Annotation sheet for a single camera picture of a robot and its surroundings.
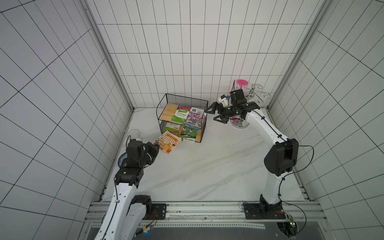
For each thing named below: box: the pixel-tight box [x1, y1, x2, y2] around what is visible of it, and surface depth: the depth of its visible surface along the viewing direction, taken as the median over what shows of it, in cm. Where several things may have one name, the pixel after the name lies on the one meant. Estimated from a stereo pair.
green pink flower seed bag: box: [164, 122, 181, 136], surface depth 106 cm
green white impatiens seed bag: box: [171, 108, 189, 124], surface depth 94 cm
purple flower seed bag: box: [183, 107, 207, 130], surface depth 93 cm
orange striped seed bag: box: [153, 130, 182, 155], surface depth 83 cm
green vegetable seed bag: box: [179, 126, 198, 144], surface depth 104 cm
